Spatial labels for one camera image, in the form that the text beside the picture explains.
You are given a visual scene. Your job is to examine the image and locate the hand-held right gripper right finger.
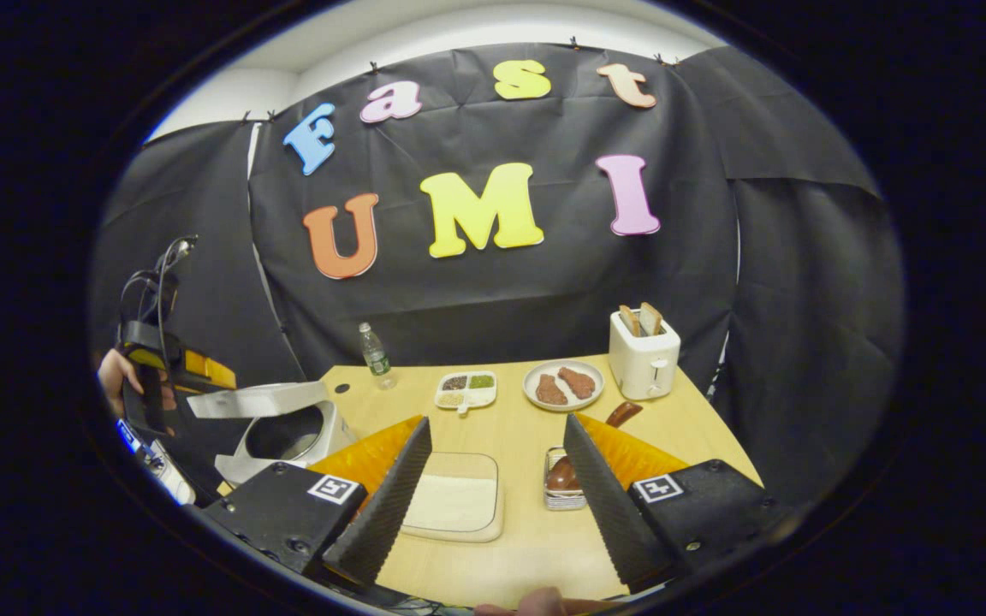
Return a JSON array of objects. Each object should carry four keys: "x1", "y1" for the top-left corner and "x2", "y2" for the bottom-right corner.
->
[{"x1": 562, "y1": 412, "x2": 790, "y2": 593}]

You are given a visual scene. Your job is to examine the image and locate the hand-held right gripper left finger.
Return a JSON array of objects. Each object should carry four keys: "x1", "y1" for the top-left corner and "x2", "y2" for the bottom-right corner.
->
[{"x1": 202, "y1": 416, "x2": 434, "y2": 588}]

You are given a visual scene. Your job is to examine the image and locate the white rice cooker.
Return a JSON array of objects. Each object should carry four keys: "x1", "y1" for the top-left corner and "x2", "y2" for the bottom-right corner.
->
[{"x1": 187, "y1": 381, "x2": 357, "y2": 489}]

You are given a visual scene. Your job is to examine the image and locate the beige rice tray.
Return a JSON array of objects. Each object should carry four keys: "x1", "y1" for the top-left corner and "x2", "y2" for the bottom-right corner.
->
[{"x1": 399, "y1": 452, "x2": 505, "y2": 543}]

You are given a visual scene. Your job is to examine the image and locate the white round plate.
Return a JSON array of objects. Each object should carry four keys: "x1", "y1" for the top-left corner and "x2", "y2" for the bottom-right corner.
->
[{"x1": 523, "y1": 359, "x2": 605, "y2": 413}]

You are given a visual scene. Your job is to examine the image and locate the white divided seasoning dish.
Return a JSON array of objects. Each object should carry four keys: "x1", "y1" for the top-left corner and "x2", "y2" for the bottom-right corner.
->
[{"x1": 434, "y1": 370, "x2": 498, "y2": 416}]

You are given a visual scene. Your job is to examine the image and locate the white toaster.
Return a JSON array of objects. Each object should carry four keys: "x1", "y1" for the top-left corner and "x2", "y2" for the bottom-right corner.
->
[{"x1": 609, "y1": 310, "x2": 682, "y2": 401}]

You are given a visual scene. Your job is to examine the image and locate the clear plastic water bottle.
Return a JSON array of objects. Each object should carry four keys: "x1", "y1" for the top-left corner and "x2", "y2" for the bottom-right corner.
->
[{"x1": 359, "y1": 322, "x2": 398, "y2": 391}]

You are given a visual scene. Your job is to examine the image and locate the black backdrop cloth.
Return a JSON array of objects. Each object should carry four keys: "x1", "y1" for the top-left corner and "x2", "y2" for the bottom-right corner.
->
[{"x1": 86, "y1": 43, "x2": 906, "y2": 514}]

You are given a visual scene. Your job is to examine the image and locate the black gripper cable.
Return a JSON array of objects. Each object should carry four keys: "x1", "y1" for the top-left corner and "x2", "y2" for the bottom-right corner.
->
[{"x1": 119, "y1": 235, "x2": 199, "y2": 343}]

